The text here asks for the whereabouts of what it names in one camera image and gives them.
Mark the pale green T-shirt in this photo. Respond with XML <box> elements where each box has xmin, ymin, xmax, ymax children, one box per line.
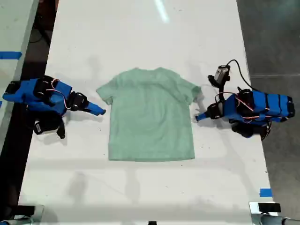
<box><xmin>96</xmin><ymin>67</ymin><xmax>202</xmax><ymax>162</ymax></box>

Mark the long blue tape strip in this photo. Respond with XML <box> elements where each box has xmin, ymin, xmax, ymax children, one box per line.
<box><xmin>0</xmin><ymin>51</ymin><xmax>23</xmax><ymax>60</ymax></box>

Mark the short blue tape strip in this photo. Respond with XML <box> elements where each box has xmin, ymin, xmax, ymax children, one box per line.
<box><xmin>259</xmin><ymin>187</ymin><xmax>273</xmax><ymax>198</ymax></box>

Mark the small black box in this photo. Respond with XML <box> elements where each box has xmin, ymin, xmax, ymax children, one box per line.
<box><xmin>257</xmin><ymin>202</ymin><xmax>282</xmax><ymax>213</ymax></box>
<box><xmin>16</xmin><ymin>205</ymin><xmax>36</xmax><ymax>216</ymax></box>

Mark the grey pipe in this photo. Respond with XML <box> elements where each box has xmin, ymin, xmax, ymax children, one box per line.
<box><xmin>0</xmin><ymin>216</ymin><xmax>36</xmax><ymax>225</ymax></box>
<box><xmin>251</xmin><ymin>214</ymin><xmax>300</xmax><ymax>225</ymax></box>

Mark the black grey camera box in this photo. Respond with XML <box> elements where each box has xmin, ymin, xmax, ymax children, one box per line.
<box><xmin>208</xmin><ymin>65</ymin><xmax>232</xmax><ymax>88</ymax></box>

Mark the black camera box white label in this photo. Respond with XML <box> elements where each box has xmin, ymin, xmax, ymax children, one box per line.
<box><xmin>33</xmin><ymin>117</ymin><xmax>60</xmax><ymax>136</ymax></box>

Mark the black camera cable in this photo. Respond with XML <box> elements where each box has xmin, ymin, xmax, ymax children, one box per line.
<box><xmin>226</xmin><ymin>59</ymin><xmax>255</xmax><ymax>91</ymax></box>

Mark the thin black floor cable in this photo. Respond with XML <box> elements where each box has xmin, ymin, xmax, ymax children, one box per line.
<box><xmin>28</xmin><ymin>23</ymin><xmax>53</xmax><ymax>45</ymax></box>

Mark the shiny metal bracket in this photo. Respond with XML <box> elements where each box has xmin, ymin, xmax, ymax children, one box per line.
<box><xmin>14</xmin><ymin>204</ymin><xmax>45</xmax><ymax>222</ymax></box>
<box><xmin>248</xmin><ymin>201</ymin><xmax>285</xmax><ymax>218</ymax></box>

